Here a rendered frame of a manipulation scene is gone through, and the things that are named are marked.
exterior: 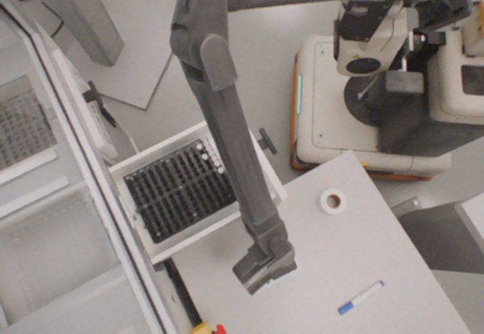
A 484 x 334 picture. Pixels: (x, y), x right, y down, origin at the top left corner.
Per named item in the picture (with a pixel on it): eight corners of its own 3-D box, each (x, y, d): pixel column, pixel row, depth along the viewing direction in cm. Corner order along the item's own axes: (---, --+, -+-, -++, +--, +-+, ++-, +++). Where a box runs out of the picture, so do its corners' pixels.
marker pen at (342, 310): (380, 279, 96) (382, 279, 94) (383, 285, 96) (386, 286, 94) (336, 309, 94) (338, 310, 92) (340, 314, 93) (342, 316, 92)
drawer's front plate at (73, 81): (76, 69, 103) (57, 47, 93) (119, 156, 97) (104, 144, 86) (70, 71, 103) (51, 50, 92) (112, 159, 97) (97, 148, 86)
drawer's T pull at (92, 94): (92, 81, 94) (91, 78, 92) (104, 105, 92) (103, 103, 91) (79, 87, 93) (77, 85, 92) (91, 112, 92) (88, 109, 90)
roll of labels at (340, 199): (324, 220, 100) (328, 218, 96) (312, 197, 101) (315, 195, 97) (347, 208, 100) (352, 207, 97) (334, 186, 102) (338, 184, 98)
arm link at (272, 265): (302, 255, 72) (283, 231, 73) (275, 278, 71) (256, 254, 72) (296, 255, 79) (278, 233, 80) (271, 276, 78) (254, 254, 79)
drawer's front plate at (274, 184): (229, 111, 101) (229, 94, 90) (282, 203, 95) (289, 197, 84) (224, 114, 101) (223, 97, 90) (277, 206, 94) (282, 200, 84)
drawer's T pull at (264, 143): (262, 128, 91) (262, 126, 90) (277, 153, 90) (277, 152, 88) (249, 134, 91) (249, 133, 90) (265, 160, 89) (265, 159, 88)
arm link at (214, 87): (229, 26, 45) (196, 19, 54) (189, 45, 44) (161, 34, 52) (297, 249, 69) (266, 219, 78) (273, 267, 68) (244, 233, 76)
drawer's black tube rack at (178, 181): (207, 143, 97) (205, 135, 90) (239, 201, 93) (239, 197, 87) (129, 182, 93) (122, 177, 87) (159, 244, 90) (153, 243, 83)
